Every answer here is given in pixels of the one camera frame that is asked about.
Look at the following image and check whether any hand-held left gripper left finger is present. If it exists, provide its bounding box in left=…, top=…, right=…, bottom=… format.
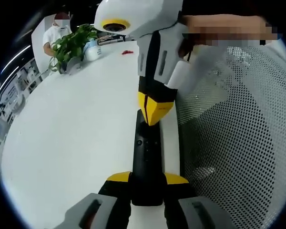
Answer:
left=61, top=171, right=133, bottom=229

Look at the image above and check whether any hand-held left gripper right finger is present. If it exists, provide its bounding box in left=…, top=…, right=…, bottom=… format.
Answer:
left=163, top=172, right=232, bottom=229

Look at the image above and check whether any black remote control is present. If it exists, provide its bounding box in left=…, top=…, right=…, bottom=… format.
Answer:
left=131, top=109, right=163, bottom=206

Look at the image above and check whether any grey plant pot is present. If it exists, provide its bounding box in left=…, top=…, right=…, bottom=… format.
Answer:
left=60, top=56, right=83, bottom=75

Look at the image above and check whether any green potted plant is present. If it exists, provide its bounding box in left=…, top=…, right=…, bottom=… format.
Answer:
left=48, top=23, right=99, bottom=73

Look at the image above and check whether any white perforated mesh basket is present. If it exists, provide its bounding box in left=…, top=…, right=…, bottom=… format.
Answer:
left=175, top=44, right=286, bottom=229

